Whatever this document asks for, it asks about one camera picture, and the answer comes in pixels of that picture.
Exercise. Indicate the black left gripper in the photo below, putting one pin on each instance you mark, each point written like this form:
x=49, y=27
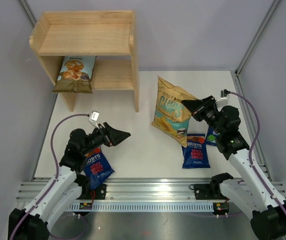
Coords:
x=110, y=136

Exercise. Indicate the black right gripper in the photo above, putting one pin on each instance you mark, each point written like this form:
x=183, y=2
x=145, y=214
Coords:
x=198, y=107

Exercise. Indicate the tan kettle cooked chips bag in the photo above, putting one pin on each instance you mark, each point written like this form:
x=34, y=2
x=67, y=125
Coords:
x=171, y=116

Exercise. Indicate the blue Burts spicy chilli bag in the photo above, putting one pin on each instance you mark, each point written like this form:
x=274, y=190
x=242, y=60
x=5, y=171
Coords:
x=97, y=168

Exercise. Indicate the light blue cassava chips bag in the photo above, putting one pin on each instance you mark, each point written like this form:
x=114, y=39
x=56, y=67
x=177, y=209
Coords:
x=75, y=75

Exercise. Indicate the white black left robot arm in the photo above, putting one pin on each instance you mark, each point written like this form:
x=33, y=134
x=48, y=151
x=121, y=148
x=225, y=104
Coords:
x=36, y=220

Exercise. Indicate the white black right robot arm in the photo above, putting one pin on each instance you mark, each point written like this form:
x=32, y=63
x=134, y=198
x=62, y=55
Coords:
x=262, y=203

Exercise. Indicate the wooden two-tier shelf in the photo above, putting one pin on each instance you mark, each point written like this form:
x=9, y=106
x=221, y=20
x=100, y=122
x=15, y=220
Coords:
x=111, y=34

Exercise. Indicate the Burts sea salt vinegar bag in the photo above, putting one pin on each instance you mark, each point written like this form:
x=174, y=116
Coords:
x=211, y=137

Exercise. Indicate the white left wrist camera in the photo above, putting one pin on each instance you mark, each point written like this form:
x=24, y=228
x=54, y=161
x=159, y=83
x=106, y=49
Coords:
x=93, y=118

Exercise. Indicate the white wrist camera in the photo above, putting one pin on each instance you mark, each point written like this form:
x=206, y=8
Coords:
x=224, y=99
x=93, y=118

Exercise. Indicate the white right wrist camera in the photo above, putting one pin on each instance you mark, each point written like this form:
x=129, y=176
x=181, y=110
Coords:
x=224, y=99

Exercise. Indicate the aluminium mounting rail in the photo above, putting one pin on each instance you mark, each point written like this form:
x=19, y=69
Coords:
x=128, y=190

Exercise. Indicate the white slotted cable duct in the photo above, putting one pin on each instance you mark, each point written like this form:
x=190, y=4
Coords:
x=137, y=207

